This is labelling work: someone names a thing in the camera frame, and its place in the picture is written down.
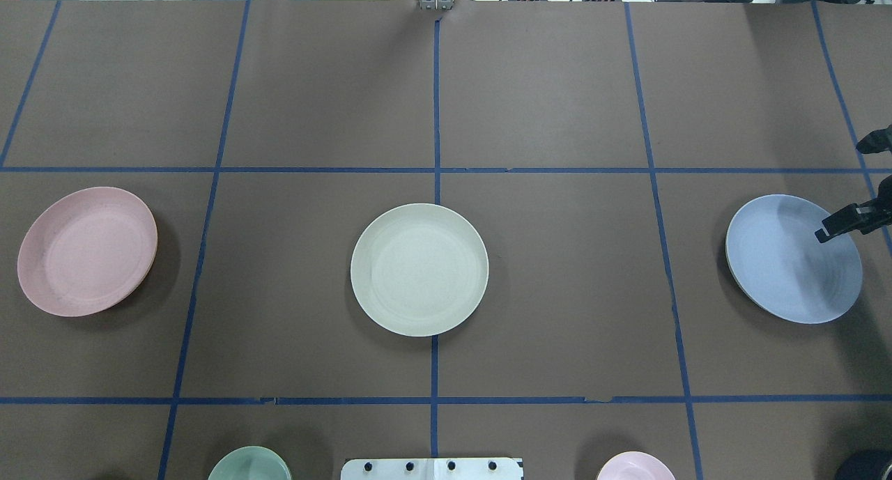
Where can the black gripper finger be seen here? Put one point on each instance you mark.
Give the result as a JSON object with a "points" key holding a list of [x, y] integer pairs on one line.
{"points": [[864, 218], [877, 141]]}

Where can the light blue plate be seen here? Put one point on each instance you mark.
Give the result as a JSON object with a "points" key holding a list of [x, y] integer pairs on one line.
{"points": [[777, 261]]}

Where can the pink plate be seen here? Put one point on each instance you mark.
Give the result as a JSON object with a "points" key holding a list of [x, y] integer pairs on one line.
{"points": [[87, 252]]}

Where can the pink bowl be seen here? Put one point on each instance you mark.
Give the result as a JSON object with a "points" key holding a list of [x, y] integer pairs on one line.
{"points": [[634, 465]]}

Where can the cream white plate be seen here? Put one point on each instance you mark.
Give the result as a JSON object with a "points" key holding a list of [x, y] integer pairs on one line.
{"points": [[419, 270]]}

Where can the green bowl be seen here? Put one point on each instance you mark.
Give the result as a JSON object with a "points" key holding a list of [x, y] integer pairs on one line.
{"points": [[251, 462]]}

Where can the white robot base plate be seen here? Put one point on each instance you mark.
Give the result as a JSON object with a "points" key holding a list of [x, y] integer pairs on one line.
{"points": [[434, 468]]}

